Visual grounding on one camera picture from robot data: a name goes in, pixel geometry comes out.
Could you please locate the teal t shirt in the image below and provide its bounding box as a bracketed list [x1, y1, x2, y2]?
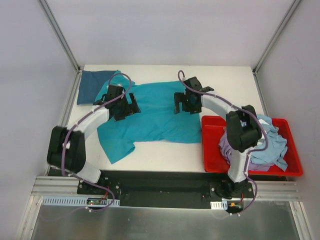
[97, 70, 201, 164]

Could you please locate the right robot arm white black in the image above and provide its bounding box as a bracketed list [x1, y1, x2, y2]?
[174, 77, 266, 199]

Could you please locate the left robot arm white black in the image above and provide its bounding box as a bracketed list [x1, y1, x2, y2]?
[47, 84, 141, 195]

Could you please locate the folded dark blue t shirt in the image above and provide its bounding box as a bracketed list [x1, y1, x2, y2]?
[76, 70, 118, 105]

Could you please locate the lavender t shirt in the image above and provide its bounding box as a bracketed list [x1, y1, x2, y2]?
[218, 131, 272, 172]

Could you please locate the red plastic bin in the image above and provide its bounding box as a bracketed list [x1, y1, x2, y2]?
[201, 115, 303, 177]

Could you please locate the light blue t shirt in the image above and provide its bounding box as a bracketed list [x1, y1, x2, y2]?
[248, 114, 288, 172]

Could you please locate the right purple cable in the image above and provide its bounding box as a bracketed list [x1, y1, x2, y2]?
[177, 70, 270, 221]

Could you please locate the purple cable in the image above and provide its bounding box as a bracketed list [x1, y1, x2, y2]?
[39, 72, 133, 222]
[177, 70, 270, 221]

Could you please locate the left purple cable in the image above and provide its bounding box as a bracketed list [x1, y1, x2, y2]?
[39, 72, 133, 222]

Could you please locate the right aluminium frame post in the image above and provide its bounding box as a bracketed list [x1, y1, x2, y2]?
[252, 0, 303, 76]

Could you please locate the aluminium frame post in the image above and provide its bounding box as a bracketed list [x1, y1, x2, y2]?
[37, 0, 81, 73]
[252, 0, 303, 76]

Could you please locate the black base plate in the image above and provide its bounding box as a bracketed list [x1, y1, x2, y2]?
[76, 170, 254, 209]

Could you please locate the left white cable duct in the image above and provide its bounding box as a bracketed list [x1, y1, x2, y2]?
[42, 196, 120, 208]

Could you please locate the white cable duct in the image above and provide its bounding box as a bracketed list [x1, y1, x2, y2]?
[42, 196, 120, 208]
[210, 200, 228, 211]

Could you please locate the right white cable duct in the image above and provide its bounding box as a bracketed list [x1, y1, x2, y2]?
[210, 200, 228, 211]

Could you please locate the aluminium rail front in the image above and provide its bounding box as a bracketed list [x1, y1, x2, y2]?
[31, 176, 303, 202]

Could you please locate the left aluminium frame post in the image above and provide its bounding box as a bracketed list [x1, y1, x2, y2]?
[37, 0, 81, 73]

